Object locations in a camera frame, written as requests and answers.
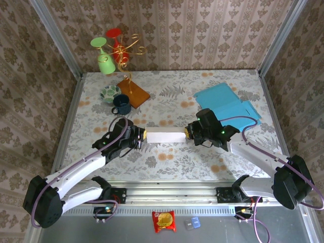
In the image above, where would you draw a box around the white paper box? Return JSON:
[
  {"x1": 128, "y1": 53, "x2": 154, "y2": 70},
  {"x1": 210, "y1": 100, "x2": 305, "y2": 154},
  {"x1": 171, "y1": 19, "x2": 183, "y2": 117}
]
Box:
[{"x1": 146, "y1": 126, "x2": 187, "y2": 144}]

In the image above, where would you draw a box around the blue paper box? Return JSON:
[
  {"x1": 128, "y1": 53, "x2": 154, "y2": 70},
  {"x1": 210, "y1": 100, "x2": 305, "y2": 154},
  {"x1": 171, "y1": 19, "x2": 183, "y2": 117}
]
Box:
[{"x1": 193, "y1": 83, "x2": 263, "y2": 127}]

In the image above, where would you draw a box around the black connector box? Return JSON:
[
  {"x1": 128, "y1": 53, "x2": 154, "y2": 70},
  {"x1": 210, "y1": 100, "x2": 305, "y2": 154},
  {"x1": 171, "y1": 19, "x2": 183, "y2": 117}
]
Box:
[
  {"x1": 234, "y1": 206, "x2": 256, "y2": 219},
  {"x1": 93, "y1": 206, "x2": 114, "y2": 220}
]

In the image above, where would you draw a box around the dark blue enamel mug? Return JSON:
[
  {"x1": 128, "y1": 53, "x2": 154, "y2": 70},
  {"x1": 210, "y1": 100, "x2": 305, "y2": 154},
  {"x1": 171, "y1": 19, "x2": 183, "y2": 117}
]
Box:
[{"x1": 111, "y1": 94, "x2": 132, "y2": 116}]

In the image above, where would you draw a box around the floral tablecloth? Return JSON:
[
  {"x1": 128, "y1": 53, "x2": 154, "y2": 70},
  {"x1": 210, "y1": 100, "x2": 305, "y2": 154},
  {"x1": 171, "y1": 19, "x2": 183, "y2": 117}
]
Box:
[{"x1": 59, "y1": 69, "x2": 292, "y2": 182}]

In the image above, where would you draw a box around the brown wooden board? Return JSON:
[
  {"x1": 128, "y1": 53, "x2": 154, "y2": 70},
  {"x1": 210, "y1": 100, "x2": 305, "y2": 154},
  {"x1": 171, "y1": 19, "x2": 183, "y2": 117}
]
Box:
[{"x1": 116, "y1": 78, "x2": 151, "y2": 109}]

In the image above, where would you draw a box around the green patterned bowl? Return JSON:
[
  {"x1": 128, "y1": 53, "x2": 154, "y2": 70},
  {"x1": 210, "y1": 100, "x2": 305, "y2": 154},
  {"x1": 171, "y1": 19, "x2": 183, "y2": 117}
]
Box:
[{"x1": 100, "y1": 85, "x2": 122, "y2": 104}]

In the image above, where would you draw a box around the green wine glass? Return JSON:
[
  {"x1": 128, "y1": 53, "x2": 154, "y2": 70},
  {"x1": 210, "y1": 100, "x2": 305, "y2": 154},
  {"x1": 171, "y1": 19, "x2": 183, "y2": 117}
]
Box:
[{"x1": 90, "y1": 37, "x2": 116, "y2": 75}]

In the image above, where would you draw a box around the red wine glass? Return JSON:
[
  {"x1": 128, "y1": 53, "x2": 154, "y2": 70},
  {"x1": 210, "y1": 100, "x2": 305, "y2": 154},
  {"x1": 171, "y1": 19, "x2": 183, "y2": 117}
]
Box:
[{"x1": 105, "y1": 28, "x2": 130, "y2": 64}]

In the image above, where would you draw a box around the red snack packet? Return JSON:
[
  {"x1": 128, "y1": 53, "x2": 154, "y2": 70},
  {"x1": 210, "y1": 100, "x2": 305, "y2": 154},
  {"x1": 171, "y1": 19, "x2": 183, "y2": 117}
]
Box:
[{"x1": 151, "y1": 210, "x2": 177, "y2": 233}]

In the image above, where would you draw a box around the grey metal panel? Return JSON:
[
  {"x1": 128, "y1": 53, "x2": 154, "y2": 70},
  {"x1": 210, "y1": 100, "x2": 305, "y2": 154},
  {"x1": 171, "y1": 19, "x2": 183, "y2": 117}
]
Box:
[{"x1": 24, "y1": 205, "x2": 323, "y2": 243}]

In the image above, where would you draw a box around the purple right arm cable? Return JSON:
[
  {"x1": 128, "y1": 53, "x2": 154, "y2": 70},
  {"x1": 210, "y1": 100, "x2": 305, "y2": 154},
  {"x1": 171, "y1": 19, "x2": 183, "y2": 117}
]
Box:
[{"x1": 220, "y1": 115, "x2": 324, "y2": 243}]

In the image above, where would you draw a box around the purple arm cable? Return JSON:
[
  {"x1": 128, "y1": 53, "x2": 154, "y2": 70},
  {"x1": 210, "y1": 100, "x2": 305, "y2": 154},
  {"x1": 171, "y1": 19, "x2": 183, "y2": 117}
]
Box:
[
  {"x1": 220, "y1": 115, "x2": 324, "y2": 243},
  {"x1": 30, "y1": 116, "x2": 130, "y2": 228}
]

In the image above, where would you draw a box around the gold wire glass rack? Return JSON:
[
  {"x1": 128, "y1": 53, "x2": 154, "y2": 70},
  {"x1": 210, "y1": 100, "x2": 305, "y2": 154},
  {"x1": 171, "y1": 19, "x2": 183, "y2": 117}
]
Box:
[{"x1": 101, "y1": 33, "x2": 147, "y2": 94}]

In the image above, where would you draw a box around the aluminium table side rail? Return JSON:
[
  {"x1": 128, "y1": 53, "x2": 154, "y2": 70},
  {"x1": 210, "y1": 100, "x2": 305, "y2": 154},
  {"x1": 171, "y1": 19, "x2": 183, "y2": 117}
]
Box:
[
  {"x1": 258, "y1": 72, "x2": 299, "y2": 184},
  {"x1": 47, "y1": 74, "x2": 85, "y2": 187}
]

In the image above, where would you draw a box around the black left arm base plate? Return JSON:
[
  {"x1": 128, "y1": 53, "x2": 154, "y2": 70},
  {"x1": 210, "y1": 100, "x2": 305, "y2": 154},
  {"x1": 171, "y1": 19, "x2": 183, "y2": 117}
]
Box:
[{"x1": 101, "y1": 187, "x2": 127, "y2": 205}]

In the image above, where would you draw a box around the aluminium mounting rail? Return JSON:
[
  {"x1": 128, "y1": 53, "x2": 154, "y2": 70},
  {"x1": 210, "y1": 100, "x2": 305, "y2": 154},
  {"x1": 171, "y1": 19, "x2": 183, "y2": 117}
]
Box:
[{"x1": 35, "y1": 181, "x2": 311, "y2": 206}]

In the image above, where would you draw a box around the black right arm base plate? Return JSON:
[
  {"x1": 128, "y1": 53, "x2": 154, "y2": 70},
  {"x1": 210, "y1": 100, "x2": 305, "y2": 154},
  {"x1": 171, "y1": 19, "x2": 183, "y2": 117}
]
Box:
[{"x1": 216, "y1": 186, "x2": 263, "y2": 204}]

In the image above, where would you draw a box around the aluminium frame post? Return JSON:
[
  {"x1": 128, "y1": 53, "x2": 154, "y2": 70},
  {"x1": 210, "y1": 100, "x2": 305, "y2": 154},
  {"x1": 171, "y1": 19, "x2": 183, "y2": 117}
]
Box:
[
  {"x1": 258, "y1": 0, "x2": 311, "y2": 76},
  {"x1": 28, "y1": 0, "x2": 83, "y2": 79}
]

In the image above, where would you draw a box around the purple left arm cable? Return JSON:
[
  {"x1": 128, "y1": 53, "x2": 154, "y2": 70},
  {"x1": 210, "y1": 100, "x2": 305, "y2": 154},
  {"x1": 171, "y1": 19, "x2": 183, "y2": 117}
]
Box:
[{"x1": 30, "y1": 116, "x2": 130, "y2": 228}]

